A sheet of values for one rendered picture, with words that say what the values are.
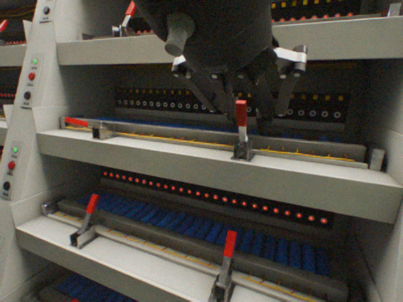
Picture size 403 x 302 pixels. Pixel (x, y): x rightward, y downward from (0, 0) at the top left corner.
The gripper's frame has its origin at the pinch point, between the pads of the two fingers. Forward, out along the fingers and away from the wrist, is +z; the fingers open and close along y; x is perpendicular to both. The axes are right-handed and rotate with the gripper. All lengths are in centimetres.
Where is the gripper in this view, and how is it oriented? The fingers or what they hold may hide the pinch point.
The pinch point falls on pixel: (250, 118)
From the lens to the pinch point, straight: 34.8
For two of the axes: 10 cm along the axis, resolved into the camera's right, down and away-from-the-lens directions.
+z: 3.3, 2.7, 9.0
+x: 2.2, -9.5, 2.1
